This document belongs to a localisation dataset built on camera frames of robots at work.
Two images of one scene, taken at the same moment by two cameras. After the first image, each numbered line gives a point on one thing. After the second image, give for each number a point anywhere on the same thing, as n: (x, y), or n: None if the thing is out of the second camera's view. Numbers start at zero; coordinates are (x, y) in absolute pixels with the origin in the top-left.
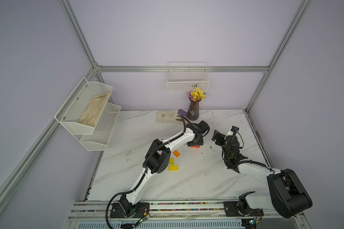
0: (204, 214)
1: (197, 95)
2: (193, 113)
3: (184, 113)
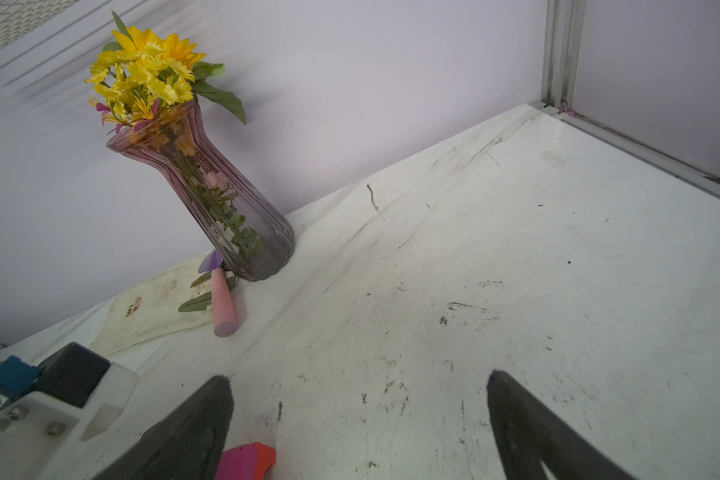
0: None
1: (143, 75)
2: (245, 225)
3: (220, 299)
